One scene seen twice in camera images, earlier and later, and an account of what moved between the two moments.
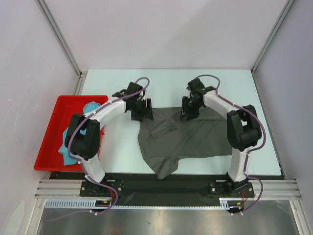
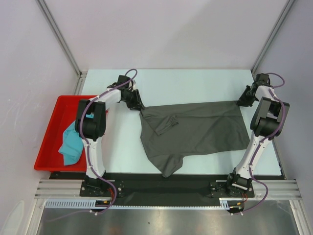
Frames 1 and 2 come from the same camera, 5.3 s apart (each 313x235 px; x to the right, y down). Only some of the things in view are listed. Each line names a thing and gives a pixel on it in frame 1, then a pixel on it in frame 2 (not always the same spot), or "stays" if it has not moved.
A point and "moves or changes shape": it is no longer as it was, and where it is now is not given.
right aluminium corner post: x=272 y=36 stays
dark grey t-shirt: x=163 y=141 moves or changes shape
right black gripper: x=191 y=113 to x=243 y=101
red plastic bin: x=50 y=158 stays
